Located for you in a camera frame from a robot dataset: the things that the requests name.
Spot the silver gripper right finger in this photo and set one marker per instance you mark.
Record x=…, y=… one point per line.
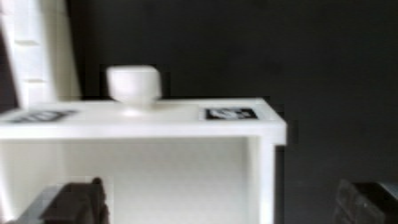
x=366, y=203

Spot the white front fence rail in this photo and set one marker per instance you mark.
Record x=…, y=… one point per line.
x=34, y=26

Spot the white drawer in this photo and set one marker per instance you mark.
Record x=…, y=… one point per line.
x=181, y=153

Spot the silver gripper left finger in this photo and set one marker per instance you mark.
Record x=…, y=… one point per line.
x=67, y=204

